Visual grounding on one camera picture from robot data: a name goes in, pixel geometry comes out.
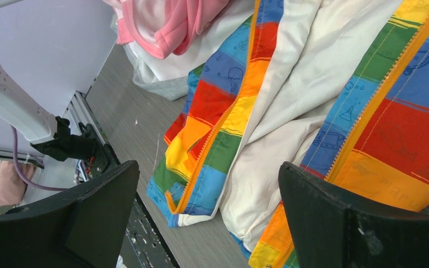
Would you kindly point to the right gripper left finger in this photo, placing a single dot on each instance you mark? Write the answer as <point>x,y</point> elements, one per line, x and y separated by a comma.
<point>36,235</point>

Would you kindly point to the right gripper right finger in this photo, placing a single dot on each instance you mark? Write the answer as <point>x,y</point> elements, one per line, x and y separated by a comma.
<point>333,227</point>

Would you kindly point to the rainbow striped zip jacket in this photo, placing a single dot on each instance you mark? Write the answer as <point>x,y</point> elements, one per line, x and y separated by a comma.
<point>338,88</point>

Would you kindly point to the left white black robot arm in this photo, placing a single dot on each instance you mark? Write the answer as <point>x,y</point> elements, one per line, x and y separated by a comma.
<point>46,133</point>

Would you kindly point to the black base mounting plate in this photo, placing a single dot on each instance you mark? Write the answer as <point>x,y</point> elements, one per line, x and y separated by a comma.
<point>114,215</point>

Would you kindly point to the grey white garment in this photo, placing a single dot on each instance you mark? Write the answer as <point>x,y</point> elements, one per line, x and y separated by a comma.
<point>148,69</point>

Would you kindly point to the pink fleece garment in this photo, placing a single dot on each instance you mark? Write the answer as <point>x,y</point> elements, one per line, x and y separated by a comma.
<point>162,28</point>

